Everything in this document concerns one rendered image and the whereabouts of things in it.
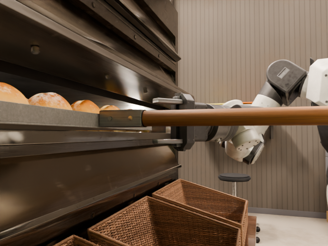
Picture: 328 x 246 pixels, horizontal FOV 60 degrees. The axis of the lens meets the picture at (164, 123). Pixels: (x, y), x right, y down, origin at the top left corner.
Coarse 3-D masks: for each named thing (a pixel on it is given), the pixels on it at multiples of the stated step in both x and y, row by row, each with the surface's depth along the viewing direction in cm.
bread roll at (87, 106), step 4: (84, 100) 57; (88, 100) 58; (72, 104) 55; (76, 104) 55; (80, 104) 55; (84, 104) 55; (88, 104) 56; (92, 104) 57; (72, 108) 54; (76, 108) 54; (80, 108) 54; (84, 108) 55; (88, 108) 55; (92, 108) 56; (96, 108) 58; (92, 112) 56; (96, 112) 57
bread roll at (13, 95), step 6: (0, 84) 37; (6, 84) 38; (0, 90) 36; (6, 90) 37; (12, 90) 38; (18, 90) 40; (0, 96) 36; (6, 96) 37; (12, 96) 37; (18, 96) 39; (24, 96) 41; (18, 102) 38; (24, 102) 39
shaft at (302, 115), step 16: (144, 112) 53; (160, 112) 52; (176, 112) 51; (192, 112) 50; (208, 112) 49; (224, 112) 48; (240, 112) 47; (256, 112) 46; (272, 112) 45; (288, 112) 45; (304, 112) 44; (320, 112) 43
